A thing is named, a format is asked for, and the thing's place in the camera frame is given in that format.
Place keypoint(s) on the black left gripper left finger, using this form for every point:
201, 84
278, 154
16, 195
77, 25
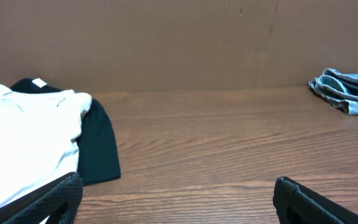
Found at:
55, 202

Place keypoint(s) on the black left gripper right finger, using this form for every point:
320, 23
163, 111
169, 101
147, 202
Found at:
297, 204

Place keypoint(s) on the beige cotton shorts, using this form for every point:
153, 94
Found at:
38, 135

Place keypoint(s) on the black t-shirt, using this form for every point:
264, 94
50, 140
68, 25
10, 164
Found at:
94, 142

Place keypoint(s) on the folded blue denim shorts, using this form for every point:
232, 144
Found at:
340, 90

